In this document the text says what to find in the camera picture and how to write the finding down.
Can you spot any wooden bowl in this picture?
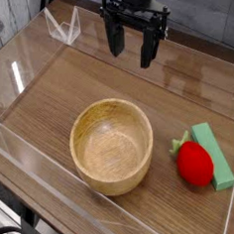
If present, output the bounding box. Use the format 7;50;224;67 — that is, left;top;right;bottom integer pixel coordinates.
69;98;154;196

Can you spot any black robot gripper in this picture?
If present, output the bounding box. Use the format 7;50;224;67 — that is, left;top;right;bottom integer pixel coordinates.
100;0;171;68

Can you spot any black stand lower left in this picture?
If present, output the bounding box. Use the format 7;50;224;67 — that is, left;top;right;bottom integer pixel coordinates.
0;183;59;234

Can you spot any green rectangular block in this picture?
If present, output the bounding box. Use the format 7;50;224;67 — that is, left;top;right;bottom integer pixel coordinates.
191;123;234;190

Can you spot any red plush strawberry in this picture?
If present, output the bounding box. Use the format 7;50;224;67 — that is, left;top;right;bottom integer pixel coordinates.
170;130;214;187

